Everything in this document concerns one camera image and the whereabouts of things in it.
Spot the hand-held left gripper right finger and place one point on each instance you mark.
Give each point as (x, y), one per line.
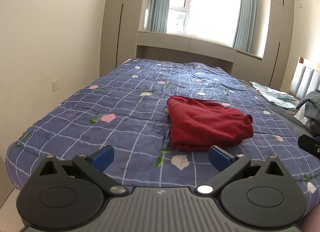
(220, 158)

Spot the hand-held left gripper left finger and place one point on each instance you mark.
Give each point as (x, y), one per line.
(103, 158)

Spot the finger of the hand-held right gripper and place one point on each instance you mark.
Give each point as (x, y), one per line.
(310, 144)

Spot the dark red long-sleeved sweater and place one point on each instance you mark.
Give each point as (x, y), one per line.
(207, 124)

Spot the silver bag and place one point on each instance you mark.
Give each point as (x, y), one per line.
(301, 114)

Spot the dark grey quilted jacket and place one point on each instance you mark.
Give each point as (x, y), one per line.
(312, 104)

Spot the blue checked floral blanket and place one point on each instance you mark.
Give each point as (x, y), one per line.
(100, 102)

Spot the light blue cloth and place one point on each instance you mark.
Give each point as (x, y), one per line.
(275, 96)

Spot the padded wooden headboard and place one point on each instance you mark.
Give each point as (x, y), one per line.
(305, 79)

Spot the beige wardrobe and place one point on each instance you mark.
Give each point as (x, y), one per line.
(112, 27)
(277, 42)

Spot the beige window cabinet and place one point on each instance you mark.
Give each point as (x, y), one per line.
(187, 43)

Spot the light blue curtain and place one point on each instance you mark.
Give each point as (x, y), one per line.
(246, 14)
(157, 5)

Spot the white-framed window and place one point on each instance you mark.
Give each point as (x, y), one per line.
(212, 5)

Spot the white wall socket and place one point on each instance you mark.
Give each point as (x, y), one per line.
(54, 84)

